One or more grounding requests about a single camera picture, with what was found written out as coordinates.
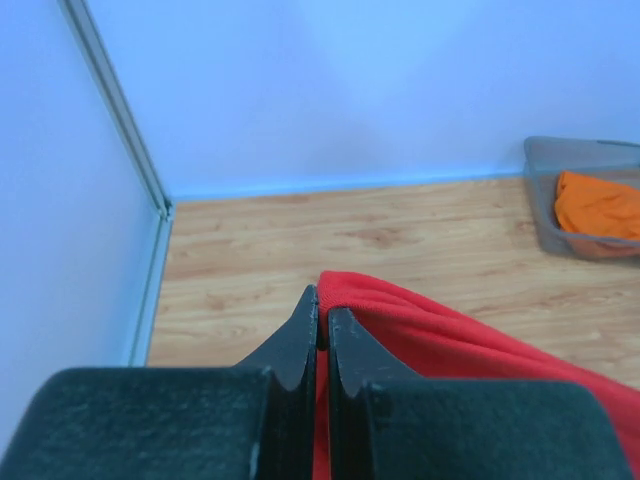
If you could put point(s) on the left aluminium corner post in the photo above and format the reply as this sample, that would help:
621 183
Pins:
96 55

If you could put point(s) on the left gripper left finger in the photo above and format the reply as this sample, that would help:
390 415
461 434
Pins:
285 443

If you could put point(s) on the clear plastic bin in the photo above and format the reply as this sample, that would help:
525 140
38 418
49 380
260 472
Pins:
547 157

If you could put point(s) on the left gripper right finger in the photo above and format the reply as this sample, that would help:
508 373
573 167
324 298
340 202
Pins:
356 360

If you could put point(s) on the orange t shirt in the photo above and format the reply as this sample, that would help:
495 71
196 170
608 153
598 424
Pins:
601 216

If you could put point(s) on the red t shirt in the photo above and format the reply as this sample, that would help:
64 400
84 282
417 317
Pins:
437 341

